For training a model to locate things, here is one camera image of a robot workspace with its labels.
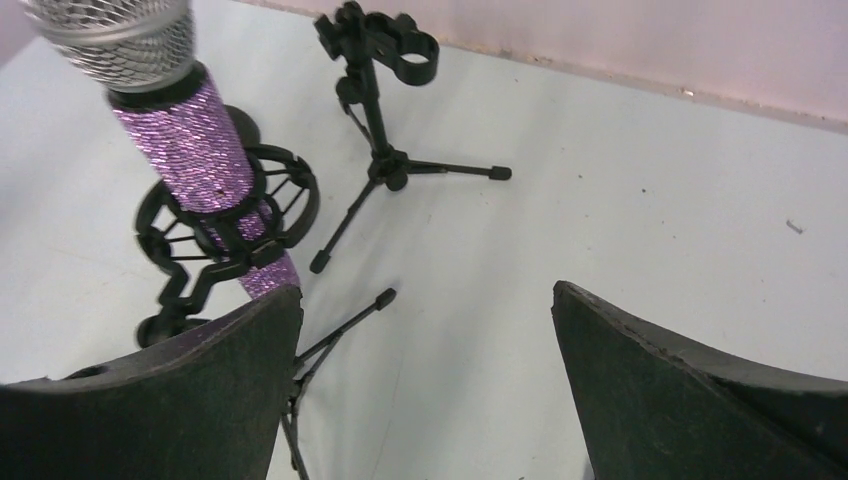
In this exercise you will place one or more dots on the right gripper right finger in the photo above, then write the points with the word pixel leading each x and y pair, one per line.
pixel 654 404

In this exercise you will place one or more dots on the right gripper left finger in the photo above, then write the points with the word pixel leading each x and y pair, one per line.
pixel 205 404

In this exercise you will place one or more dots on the tripod shock mount stand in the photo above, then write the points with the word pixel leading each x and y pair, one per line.
pixel 248 241

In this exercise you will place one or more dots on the purple glitter microphone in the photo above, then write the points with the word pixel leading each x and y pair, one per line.
pixel 143 53

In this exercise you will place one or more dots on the small tripod clip stand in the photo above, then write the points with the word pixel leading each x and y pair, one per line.
pixel 364 39

